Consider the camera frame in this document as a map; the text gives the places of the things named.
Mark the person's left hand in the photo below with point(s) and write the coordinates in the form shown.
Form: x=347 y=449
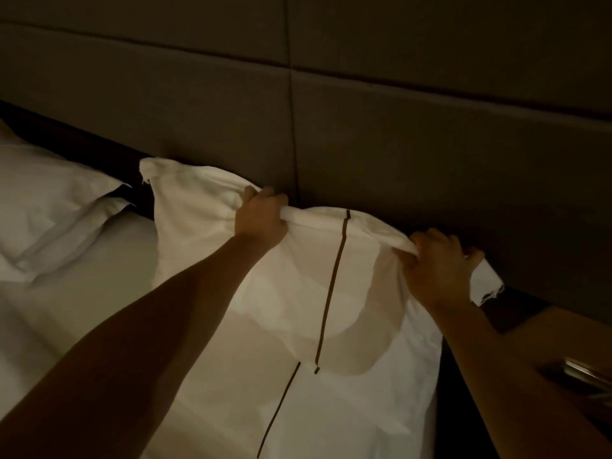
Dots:
x=260 y=222

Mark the person's right forearm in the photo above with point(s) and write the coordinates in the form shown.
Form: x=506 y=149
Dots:
x=502 y=387

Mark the white pillowcase with brown stripe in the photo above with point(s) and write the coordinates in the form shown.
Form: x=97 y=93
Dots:
x=287 y=305

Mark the white bed sheet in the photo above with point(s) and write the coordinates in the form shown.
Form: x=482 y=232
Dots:
x=95 y=296

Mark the person's left fingers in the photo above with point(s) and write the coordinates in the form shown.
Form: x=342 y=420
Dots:
x=265 y=196

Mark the wooden nightstand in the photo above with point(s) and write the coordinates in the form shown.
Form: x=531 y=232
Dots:
x=550 y=334

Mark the dark grey upholstered headboard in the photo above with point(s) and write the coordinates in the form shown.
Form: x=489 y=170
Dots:
x=430 y=138

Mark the white pillow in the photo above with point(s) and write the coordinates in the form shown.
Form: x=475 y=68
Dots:
x=48 y=205

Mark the person's left forearm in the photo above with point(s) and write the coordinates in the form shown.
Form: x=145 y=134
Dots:
x=143 y=339

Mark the shiny metal object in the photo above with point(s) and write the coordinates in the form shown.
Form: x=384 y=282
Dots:
x=585 y=372

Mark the person's right hand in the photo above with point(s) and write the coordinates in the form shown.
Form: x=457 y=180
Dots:
x=437 y=274

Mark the person's right fingers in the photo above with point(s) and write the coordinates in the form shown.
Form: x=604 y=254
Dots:
x=437 y=241

